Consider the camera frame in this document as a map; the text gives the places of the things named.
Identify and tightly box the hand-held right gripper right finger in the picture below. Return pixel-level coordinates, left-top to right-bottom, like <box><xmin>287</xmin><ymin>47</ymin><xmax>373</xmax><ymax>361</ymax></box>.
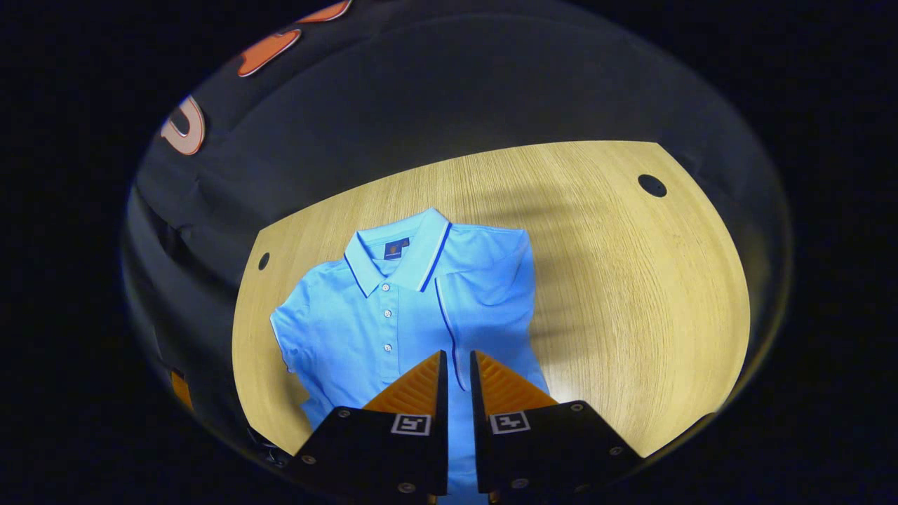
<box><xmin>470</xmin><ymin>350</ymin><xmax>644</xmax><ymax>505</ymax></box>

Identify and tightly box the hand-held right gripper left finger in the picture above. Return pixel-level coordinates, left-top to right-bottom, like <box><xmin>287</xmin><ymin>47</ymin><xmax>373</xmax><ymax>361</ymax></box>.
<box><xmin>286</xmin><ymin>350</ymin><xmax>450</xmax><ymax>505</ymax></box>

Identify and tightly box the light blue polo T-shirt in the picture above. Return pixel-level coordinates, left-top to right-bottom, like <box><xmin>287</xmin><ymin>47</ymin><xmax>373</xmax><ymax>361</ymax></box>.
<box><xmin>270</xmin><ymin>207</ymin><xmax>551</xmax><ymax>505</ymax></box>

